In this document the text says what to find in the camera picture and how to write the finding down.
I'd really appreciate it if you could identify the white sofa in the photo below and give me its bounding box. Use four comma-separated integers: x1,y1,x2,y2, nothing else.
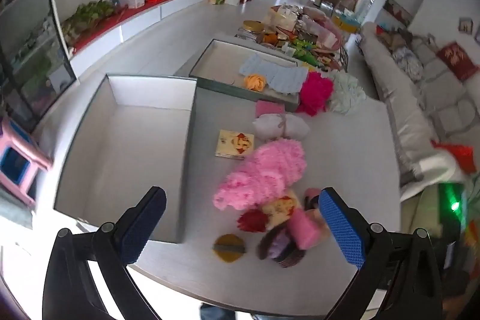
359,22,480,202

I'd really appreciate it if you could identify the red cushion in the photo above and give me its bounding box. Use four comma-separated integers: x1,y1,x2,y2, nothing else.
436,41,480,81

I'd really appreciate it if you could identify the white cabinet with red top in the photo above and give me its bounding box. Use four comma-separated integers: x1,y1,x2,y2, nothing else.
61,0,226,78

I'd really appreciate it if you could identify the orange fabric flower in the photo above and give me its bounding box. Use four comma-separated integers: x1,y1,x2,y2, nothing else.
244,74,268,93

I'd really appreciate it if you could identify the white cloth bundle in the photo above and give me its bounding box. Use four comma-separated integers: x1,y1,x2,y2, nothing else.
252,112,310,140

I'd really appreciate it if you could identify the glass door cabinet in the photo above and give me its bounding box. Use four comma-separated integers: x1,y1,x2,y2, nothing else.
0,0,78,135

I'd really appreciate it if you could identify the pink plastic stool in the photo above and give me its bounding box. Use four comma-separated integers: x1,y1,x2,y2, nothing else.
0,117,54,207

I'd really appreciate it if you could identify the shallow grey tray box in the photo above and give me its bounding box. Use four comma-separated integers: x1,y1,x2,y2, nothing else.
188,38,302,113

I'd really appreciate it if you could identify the yellow round pad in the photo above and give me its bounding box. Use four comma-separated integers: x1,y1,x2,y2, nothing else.
212,234,247,263

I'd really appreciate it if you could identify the magenta fluffy cloth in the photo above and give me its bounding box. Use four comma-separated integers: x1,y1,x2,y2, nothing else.
296,71,335,116

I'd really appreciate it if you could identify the pink fluffy cloth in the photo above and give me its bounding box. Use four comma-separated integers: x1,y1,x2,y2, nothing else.
213,139,306,211

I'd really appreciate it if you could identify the jar with gold lid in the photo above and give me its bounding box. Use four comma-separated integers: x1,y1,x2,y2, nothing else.
242,20,265,35

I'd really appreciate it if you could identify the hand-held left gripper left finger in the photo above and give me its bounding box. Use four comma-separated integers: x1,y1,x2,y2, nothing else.
42,186,167,320

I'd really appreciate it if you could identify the pink sponge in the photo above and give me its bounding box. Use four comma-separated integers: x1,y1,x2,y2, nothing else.
256,100,289,118

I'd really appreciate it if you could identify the blue white patterned cushion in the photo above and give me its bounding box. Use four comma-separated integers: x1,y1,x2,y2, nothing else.
392,46,425,81

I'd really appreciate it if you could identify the red white cloth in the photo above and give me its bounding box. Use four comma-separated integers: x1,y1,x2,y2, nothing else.
430,140,478,186

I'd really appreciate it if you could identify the pale green fluffy cloth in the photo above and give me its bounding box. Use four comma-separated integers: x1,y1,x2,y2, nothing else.
329,72,367,115

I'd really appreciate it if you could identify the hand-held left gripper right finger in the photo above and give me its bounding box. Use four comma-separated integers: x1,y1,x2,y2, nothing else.
318,187,444,320

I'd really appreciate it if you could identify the light blue padded sheet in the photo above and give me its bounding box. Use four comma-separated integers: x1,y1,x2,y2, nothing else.
240,53,309,96

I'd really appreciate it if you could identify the large white storage box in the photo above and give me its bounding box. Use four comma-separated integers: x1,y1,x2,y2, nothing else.
53,72,199,245

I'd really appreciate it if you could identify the dark red fabric rose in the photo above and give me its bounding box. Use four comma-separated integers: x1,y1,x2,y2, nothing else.
237,209,268,234

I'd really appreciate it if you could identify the pile of snacks and packets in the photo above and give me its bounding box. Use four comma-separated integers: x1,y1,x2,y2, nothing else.
236,5,352,72

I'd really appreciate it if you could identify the green potted plant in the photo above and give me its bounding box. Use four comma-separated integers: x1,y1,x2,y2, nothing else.
61,0,118,41

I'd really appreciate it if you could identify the person's jeans leg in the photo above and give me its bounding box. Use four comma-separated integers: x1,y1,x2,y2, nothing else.
200,302,235,320

